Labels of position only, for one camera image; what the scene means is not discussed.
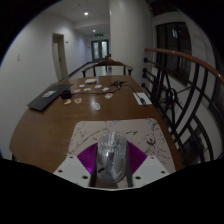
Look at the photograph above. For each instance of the round ceiling light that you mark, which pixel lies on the round ceiling light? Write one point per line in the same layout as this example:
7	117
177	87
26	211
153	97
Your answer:
86	13

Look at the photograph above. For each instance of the double glass door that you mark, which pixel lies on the double glass door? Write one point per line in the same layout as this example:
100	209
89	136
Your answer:
100	50

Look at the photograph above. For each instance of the white side door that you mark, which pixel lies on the white side door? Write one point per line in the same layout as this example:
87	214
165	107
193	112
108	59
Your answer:
58	56

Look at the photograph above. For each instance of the white paper sheet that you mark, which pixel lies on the white paper sheet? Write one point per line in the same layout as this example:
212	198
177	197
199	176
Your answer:
142	98

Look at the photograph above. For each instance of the white flat box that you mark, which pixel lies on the white flat box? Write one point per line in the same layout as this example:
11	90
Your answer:
90	81

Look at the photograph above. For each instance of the green exit sign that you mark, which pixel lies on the green exit sign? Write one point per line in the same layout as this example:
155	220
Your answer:
99	34

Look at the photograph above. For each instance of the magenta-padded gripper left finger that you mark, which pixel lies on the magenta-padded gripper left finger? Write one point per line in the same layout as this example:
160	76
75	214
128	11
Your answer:
71	168

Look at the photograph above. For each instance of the black power adapter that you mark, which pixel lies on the black power adapter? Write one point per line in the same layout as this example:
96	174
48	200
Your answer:
66	94

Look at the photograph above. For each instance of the dark window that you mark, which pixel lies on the dark window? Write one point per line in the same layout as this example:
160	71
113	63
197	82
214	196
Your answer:
175	46

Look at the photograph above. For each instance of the black laptop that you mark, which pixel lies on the black laptop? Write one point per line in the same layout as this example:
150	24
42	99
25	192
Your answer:
50	95

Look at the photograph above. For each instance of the black stair railing wooden handrail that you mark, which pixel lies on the black stair railing wooden handrail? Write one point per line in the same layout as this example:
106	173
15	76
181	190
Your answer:
186	100

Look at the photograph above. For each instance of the white marble-print mouse pad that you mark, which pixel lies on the white marble-print mouse pad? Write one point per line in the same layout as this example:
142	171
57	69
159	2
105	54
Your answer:
133	133

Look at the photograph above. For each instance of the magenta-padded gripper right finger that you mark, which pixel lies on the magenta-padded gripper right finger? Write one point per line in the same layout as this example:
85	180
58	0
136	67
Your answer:
148	168

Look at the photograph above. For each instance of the small transparent packet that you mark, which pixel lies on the small transparent packet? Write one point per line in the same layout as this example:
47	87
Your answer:
108	96
77	90
105	89
98	86
67	102
96	106
87	89
78	100
82	85

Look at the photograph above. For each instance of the wooden chair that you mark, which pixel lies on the wooden chair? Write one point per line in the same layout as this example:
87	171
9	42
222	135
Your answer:
107	65

